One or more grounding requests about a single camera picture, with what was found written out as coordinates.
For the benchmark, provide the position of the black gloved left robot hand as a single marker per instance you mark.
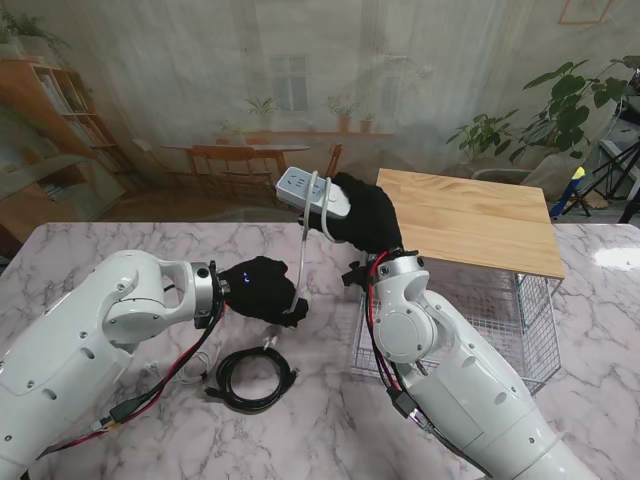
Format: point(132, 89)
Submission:
point(260, 295)

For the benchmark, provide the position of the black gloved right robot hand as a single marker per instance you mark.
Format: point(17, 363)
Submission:
point(370, 215)

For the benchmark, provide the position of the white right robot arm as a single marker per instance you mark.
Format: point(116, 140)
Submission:
point(460, 380)

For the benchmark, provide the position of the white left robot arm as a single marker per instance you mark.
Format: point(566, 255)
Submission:
point(85, 350)

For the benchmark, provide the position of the small blue black stand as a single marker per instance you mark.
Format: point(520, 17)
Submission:
point(575, 187)

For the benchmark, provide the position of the printed cafe scene backdrop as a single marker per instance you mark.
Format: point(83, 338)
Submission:
point(200, 75)

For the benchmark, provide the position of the black tripod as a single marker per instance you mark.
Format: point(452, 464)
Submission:
point(620, 165)

